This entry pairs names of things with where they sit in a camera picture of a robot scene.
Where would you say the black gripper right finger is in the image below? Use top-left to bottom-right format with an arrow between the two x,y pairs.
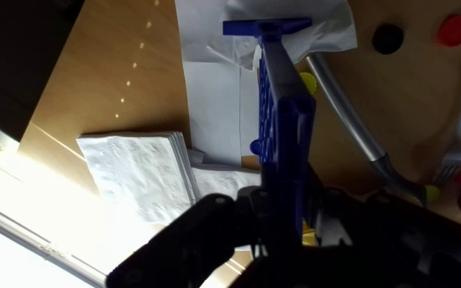
299,185 -> 461,288

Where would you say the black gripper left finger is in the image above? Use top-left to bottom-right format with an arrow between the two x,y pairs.
105,191 -> 268,288

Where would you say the blue plastic gameboard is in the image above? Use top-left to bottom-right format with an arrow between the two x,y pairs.
220,17 -> 318,249

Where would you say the white napkin stack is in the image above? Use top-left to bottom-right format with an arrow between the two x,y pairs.
75,132 -> 201,228

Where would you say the metal fork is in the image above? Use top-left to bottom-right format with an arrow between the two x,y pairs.
430,31 -> 461,190

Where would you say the white paper sheet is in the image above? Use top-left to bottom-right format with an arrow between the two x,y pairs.
174,0 -> 260,169

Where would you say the yellow-green game disc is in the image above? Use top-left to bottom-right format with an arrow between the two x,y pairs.
299,71 -> 320,100

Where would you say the black game disc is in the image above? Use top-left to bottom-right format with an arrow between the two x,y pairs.
369,23 -> 406,57

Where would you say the large red game disc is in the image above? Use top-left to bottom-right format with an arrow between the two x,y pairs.
435,14 -> 461,50

